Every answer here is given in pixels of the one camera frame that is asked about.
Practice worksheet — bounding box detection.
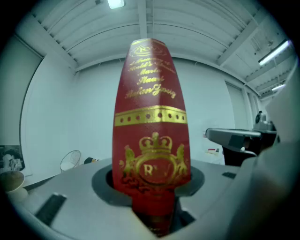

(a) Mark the red hardcover book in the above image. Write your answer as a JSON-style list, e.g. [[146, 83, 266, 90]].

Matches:
[[111, 38, 192, 237]]

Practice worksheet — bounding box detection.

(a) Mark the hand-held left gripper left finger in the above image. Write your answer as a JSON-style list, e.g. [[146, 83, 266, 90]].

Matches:
[[7, 160, 154, 240]]

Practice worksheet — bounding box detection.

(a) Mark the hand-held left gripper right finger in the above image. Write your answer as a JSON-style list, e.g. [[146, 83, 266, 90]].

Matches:
[[167, 159, 243, 236]]

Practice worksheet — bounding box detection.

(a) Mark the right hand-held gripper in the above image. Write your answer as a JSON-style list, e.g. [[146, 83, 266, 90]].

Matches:
[[205, 110, 280, 166]]

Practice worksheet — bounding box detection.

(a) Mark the black and white poster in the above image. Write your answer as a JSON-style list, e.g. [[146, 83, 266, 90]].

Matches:
[[0, 144, 26, 172]]

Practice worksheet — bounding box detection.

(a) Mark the white lamp shade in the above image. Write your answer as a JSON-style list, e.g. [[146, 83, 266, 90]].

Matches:
[[0, 170, 29, 203]]

